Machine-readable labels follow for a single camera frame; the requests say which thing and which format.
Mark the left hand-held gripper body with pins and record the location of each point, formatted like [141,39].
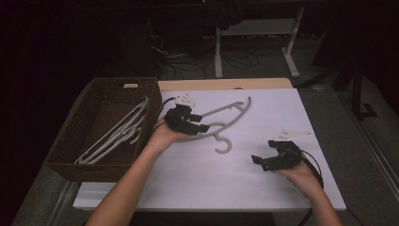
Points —
[178,121]

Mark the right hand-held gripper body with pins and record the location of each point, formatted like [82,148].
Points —
[287,157]

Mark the brown woven basket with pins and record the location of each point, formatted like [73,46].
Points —
[103,94]

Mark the person's left hand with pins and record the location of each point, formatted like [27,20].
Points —
[163,136]

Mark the person's right hand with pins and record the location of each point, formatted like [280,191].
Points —
[301,179]

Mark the dark metal stand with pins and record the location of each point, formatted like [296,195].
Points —
[357,94]

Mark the dark hanging cloth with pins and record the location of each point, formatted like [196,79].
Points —
[224,15]

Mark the white metal desk frame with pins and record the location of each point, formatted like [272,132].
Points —
[257,26]

